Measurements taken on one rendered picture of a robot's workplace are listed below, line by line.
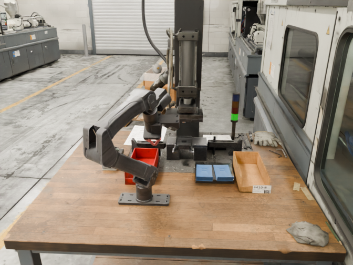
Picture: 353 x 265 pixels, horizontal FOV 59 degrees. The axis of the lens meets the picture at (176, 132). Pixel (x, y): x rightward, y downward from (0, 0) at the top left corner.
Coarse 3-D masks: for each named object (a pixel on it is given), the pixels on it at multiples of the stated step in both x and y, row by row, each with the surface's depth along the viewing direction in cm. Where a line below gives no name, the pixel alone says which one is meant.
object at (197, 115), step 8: (184, 104) 149; (192, 104) 149; (168, 112) 151; (176, 112) 149; (184, 112) 146; (192, 112) 146; (200, 112) 151; (184, 120) 148; (192, 120) 148; (200, 120) 148
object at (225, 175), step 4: (216, 168) 144; (220, 168) 144; (224, 168) 144; (228, 168) 144; (216, 172) 140; (220, 172) 140; (224, 172) 140; (228, 172) 140; (216, 176) 137; (220, 176) 137; (224, 176) 137; (228, 176) 137; (216, 180) 135; (220, 180) 134; (224, 180) 134; (228, 180) 134; (232, 180) 134
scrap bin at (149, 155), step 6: (138, 150) 156; (144, 150) 156; (150, 150) 156; (156, 150) 156; (132, 156) 149; (138, 156) 158; (144, 156) 157; (150, 156) 157; (156, 156) 147; (150, 162) 153; (156, 162) 147; (126, 174) 135; (126, 180) 135
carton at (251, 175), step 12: (240, 156) 151; (252, 156) 150; (240, 168) 148; (252, 168) 148; (264, 168) 136; (240, 180) 128; (252, 180) 138; (264, 180) 135; (252, 192) 130; (264, 192) 129
